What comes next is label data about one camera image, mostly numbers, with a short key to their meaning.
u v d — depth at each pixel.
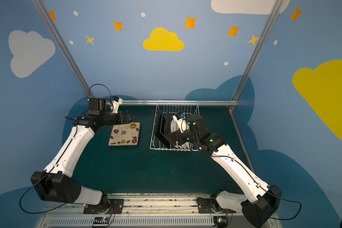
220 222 0.73
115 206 0.74
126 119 0.68
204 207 0.74
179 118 0.62
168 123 0.89
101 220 0.73
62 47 0.82
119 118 0.68
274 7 0.70
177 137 0.62
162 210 0.74
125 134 1.04
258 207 0.37
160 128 0.84
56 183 0.40
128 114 0.69
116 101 0.69
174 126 0.88
